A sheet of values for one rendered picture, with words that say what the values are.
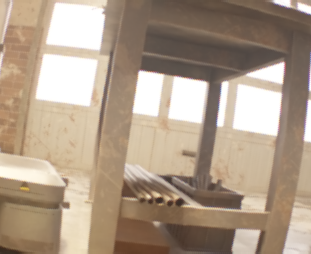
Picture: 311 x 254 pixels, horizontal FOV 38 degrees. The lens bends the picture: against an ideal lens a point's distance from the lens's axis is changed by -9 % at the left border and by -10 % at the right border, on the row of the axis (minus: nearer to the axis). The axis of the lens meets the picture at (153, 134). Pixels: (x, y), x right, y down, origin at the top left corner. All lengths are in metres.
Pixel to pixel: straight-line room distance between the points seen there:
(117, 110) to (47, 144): 3.30
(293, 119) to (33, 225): 0.88
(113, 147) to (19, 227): 0.39
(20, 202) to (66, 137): 3.40
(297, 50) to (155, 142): 3.27
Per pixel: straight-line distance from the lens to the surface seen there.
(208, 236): 1.82
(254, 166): 4.97
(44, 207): 1.32
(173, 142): 4.75
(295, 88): 1.57
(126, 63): 1.44
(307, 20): 1.53
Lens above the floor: 0.40
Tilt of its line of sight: level
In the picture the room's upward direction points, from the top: 8 degrees clockwise
